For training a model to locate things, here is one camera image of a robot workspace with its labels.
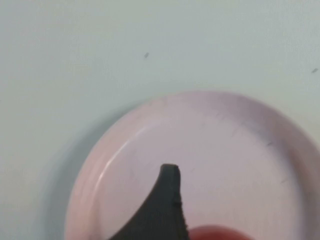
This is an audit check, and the red plastic apple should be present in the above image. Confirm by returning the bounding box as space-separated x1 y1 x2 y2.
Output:
187 224 248 240

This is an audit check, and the pink round plate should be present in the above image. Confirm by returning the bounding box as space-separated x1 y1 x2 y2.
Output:
63 91 320 240

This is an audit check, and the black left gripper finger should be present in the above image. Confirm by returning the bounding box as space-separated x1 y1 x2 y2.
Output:
107 163 191 240

